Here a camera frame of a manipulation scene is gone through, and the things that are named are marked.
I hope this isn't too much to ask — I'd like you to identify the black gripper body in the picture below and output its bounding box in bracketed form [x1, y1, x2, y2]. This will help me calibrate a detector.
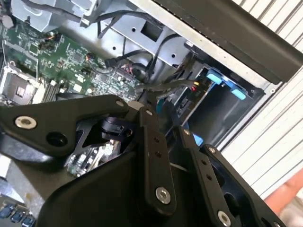
[36, 150, 210, 227]

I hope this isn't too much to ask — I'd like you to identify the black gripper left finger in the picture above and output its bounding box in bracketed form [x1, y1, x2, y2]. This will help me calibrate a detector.
[0, 93, 178, 217]

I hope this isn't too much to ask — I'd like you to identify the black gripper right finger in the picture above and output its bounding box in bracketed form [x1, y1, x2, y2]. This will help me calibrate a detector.
[164, 101, 287, 227]

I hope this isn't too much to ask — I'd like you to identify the black disk power wire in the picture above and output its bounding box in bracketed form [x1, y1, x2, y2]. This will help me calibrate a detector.
[136, 79, 202, 97]

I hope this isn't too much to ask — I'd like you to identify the hard disk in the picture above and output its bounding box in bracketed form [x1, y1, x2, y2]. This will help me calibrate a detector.
[175, 68, 248, 133]

